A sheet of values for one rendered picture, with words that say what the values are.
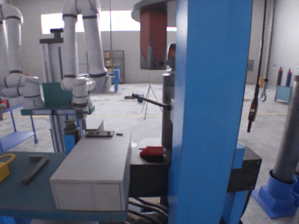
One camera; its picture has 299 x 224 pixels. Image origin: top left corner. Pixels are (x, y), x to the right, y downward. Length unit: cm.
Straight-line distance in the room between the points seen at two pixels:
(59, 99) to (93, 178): 130
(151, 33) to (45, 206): 83
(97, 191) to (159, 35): 72
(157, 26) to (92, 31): 63
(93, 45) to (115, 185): 107
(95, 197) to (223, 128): 46
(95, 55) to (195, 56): 102
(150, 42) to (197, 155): 55
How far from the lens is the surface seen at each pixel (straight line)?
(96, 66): 143
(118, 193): 60
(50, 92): 183
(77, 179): 60
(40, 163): 96
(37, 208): 75
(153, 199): 146
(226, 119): 56
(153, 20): 89
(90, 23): 139
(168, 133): 103
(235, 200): 112
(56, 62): 186
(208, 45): 51
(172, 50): 99
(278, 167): 226
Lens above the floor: 153
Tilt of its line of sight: 16 degrees down
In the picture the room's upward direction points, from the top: straight up
